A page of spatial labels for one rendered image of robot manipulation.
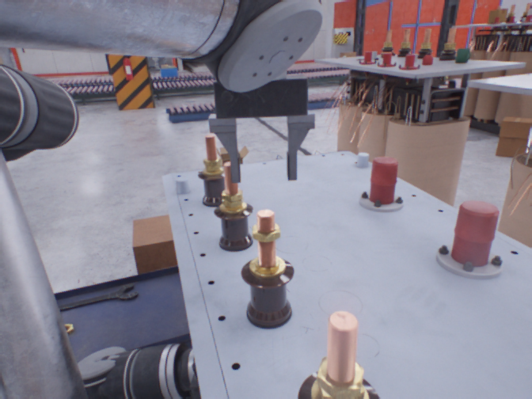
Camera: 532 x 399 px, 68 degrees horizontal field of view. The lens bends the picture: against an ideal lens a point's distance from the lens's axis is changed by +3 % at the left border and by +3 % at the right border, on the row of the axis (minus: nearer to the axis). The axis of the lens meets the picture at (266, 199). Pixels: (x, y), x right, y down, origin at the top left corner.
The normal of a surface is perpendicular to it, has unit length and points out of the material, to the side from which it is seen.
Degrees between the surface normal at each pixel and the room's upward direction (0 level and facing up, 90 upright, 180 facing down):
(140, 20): 128
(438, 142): 90
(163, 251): 90
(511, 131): 90
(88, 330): 0
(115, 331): 0
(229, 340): 0
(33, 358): 70
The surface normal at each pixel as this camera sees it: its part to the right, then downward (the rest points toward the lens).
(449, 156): 0.29, 0.38
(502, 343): -0.04, -0.91
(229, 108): 0.04, 0.40
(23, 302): 0.75, -0.11
